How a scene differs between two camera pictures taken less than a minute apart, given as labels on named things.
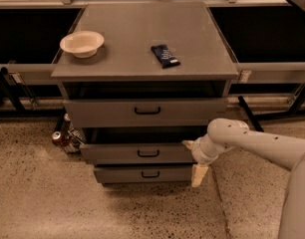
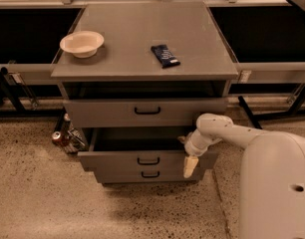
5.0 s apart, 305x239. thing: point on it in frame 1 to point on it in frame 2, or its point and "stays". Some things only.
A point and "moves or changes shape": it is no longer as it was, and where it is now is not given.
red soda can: [56, 137] stays
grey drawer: [140, 145] moves or changes shape
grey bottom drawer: [144, 174] stays
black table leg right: [249, 115] stays
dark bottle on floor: [67, 126] stays
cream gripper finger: [189, 143] to [184, 139]
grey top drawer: [146, 113] stays
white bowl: [83, 44] stays
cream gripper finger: [198, 173] to [190, 163]
